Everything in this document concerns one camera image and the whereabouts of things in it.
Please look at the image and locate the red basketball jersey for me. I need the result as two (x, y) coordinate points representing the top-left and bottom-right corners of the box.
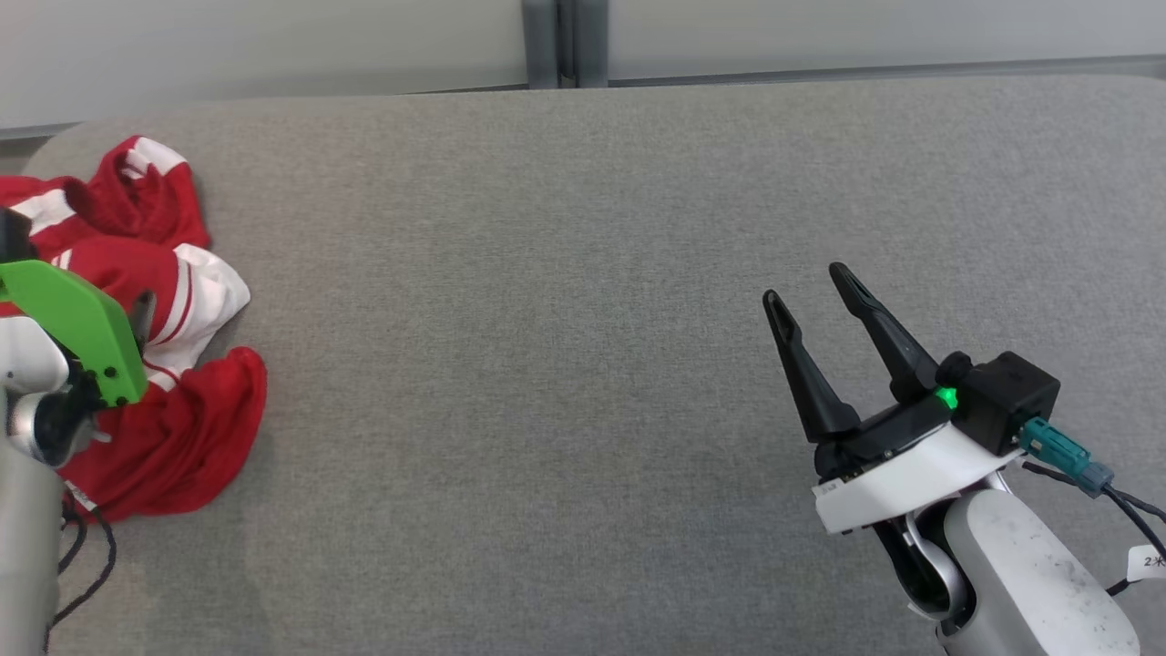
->
(0, 239), (269, 523)

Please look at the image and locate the small white cable label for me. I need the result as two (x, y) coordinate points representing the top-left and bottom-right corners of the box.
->
(1127, 544), (1166, 584)

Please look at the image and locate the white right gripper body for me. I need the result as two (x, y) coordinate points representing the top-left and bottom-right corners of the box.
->
(813, 392), (1027, 537)

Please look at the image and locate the grey wall base rail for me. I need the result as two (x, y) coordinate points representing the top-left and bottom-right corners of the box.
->
(0, 121), (85, 141)
(609, 55), (1166, 89)

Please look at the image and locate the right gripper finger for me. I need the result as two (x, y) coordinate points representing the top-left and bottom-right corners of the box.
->
(827, 261), (942, 405)
(762, 289), (863, 446)

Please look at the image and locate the black cable teal connector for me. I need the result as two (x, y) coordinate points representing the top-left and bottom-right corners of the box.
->
(1018, 416), (1166, 548)

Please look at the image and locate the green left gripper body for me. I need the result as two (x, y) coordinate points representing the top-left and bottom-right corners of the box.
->
(0, 259), (149, 409)

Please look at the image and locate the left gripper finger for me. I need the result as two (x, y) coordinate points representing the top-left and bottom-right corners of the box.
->
(130, 292), (158, 349)

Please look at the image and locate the red shorts white stripe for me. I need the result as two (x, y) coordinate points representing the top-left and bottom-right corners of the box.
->
(0, 136), (212, 265)

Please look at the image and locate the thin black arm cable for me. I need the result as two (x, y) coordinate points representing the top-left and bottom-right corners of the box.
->
(50, 506), (119, 630)

